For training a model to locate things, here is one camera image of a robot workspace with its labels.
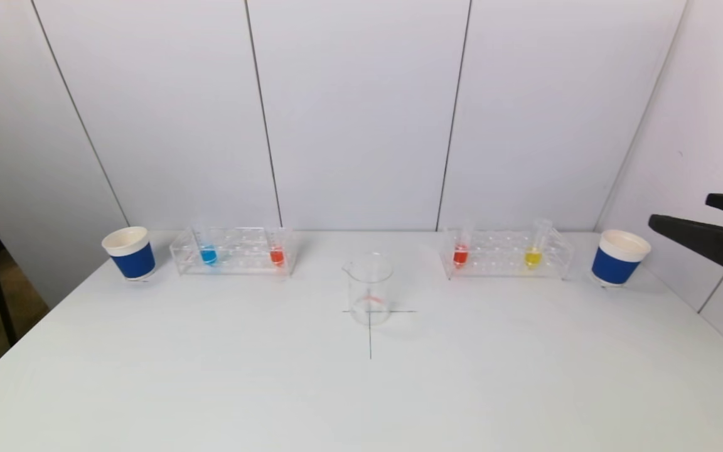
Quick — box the blue and white paper cup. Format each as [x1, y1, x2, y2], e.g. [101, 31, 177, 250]
[102, 226, 156, 281]
[591, 230, 651, 288]

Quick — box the clear acrylic test tube rack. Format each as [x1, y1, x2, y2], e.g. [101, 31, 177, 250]
[440, 227, 574, 281]
[169, 227, 296, 277]

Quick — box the test tube with orange-red pigment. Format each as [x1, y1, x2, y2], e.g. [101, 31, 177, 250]
[267, 225, 287, 267]

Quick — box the test tube with blue pigment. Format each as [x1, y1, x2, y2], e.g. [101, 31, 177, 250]
[193, 221, 218, 266]

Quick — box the red liquid test tube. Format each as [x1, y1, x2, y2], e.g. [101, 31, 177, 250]
[453, 221, 475, 269]

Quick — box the test tube with yellow pigment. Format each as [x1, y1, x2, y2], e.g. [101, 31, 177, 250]
[523, 218, 552, 271]

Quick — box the clear glass beaker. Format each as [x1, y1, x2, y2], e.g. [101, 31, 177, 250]
[342, 252, 394, 326]

